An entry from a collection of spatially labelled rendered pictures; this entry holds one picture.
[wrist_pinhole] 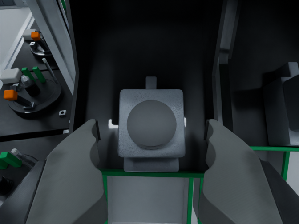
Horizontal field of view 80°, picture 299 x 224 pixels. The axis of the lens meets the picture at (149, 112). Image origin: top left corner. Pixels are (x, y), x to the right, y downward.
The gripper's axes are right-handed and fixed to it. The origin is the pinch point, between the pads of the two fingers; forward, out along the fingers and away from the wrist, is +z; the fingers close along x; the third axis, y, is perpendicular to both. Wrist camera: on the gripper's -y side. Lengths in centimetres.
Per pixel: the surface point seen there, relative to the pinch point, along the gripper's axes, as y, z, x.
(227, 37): -4.8, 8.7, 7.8
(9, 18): -7, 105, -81
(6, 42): 4, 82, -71
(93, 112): 1.8, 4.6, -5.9
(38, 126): 17.9, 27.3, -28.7
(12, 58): 6, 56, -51
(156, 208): 22.6, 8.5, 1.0
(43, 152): 20.9, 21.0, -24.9
